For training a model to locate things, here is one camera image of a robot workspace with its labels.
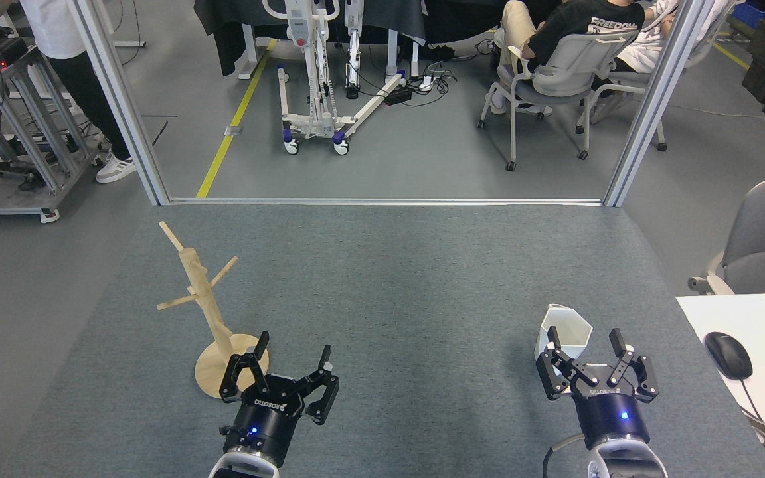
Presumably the white desk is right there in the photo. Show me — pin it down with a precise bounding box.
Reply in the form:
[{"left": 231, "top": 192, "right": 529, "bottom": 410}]
[{"left": 676, "top": 293, "right": 765, "bottom": 478}]

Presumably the black computer mouse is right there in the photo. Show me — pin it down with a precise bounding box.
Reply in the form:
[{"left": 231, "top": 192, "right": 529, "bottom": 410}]
[{"left": 704, "top": 331, "right": 754, "bottom": 381}]

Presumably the wooden cup rack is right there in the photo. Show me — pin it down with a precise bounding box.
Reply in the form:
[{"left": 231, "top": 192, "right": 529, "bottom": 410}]
[{"left": 157, "top": 221, "right": 270, "bottom": 400}]

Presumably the white hexagonal cup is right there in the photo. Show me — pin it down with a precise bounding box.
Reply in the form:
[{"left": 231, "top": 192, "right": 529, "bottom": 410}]
[{"left": 534, "top": 303, "right": 593, "bottom": 367}]

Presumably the white wheeled stand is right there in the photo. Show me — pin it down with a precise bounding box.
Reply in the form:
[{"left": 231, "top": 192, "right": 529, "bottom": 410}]
[{"left": 262, "top": 0, "right": 408, "bottom": 157}]

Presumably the seated person with plain shirt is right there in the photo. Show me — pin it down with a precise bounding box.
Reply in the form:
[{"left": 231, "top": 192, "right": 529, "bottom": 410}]
[{"left": 588, "top": 0, "right": 682, "bottom": 124}]

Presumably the metal equipment cart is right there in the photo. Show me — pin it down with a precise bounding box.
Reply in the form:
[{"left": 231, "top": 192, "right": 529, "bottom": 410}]
[{"left": 0, "top": 37, "right": 104, "bottom": 224}]

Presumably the black table cloth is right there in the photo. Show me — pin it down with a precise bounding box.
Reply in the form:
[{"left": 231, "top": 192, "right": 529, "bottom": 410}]
[{"left": 194, "top": 0, "right": 427, "bottom": 77}]

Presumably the grey padded office chair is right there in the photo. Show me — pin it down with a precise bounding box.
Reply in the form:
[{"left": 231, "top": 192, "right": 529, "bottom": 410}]
[{"left": 688, "top": 171, "right": 765, "bottom": 297}]

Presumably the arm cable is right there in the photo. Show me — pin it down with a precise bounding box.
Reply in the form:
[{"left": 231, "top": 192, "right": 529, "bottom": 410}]
[{"left": 542, "top": 434, "right": 587, "bottom": 478}]

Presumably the seated person with printed shirt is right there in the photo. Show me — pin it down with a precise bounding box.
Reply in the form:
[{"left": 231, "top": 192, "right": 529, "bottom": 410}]
[{"left": 489, "top": 0, "right": 646, "bottom": 115}]

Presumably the silver aluminium rail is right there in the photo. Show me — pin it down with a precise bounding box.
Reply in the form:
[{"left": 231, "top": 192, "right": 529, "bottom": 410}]
[{"left": 169, "top": 197, "right": 606, "bottom": 206}]

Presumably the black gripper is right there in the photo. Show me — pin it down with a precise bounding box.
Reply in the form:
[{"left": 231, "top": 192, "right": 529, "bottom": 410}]
[
  {"left": 219, "top": 331, "right": 341, "bottom": 467},
  {"left": 536, "top": 325, "right": 661, "bottom": 452}
]

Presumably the standing person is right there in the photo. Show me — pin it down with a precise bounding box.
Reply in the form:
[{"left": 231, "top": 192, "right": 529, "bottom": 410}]
[{"left": 0, "top": 0, "right": 137, "bottom": 184}]

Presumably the silver aluminium post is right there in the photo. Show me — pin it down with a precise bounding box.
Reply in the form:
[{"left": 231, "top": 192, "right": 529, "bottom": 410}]
[
  {"left": 67, "top": 0, "right": 171, "bottom": 206},
  {"left": 603, "top": 0, "right": 719, "bottom": 208}
]

